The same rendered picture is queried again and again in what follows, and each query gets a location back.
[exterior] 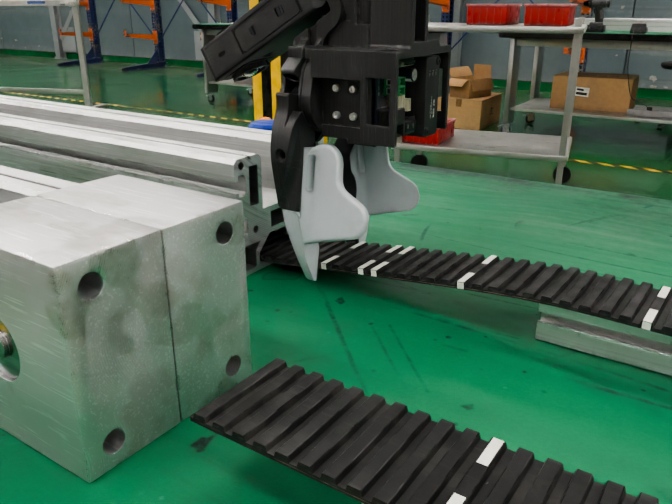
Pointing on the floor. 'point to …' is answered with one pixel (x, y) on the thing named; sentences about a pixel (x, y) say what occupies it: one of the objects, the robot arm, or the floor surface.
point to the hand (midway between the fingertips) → (327, 247)
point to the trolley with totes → (537, 13)
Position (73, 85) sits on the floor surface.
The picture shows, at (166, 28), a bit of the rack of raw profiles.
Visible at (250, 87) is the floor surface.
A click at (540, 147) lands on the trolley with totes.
